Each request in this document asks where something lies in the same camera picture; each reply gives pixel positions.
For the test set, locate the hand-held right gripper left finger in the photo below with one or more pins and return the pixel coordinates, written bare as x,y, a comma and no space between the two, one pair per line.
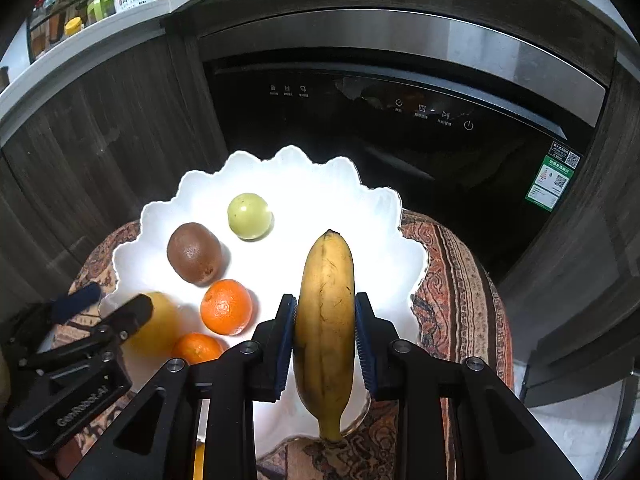
286,345

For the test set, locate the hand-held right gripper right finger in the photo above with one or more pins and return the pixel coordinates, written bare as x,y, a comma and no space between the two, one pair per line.
362,345

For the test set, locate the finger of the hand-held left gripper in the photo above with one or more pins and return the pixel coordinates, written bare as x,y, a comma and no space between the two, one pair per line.
75,301
127,314

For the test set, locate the yellow round fruit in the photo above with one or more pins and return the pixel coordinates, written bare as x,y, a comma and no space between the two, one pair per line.
161,327

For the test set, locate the banana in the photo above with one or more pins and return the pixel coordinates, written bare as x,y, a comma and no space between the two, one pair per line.
325,310

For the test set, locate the large orange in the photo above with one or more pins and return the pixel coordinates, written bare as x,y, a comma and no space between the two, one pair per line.
226,307

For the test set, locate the small orange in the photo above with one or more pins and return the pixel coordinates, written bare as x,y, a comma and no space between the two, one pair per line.
197,347

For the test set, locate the brown kiwi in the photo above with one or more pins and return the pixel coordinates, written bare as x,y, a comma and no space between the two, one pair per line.
194,253

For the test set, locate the green round fruit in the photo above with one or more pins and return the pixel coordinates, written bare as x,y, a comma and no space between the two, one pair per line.
250,216

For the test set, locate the white scalloped bowl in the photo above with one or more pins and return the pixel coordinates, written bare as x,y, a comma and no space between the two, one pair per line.
310,200

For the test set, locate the patterned tablecloth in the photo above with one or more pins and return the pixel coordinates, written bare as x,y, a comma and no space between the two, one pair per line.
460,285

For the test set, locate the black built-in dishwasher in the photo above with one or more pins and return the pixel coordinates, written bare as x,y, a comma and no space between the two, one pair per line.
400,125

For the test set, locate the yellow-cap bottle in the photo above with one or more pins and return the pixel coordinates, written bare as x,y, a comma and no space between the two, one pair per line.
73,27

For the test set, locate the green-cap bottle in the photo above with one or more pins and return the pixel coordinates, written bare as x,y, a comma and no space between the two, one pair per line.
100,6

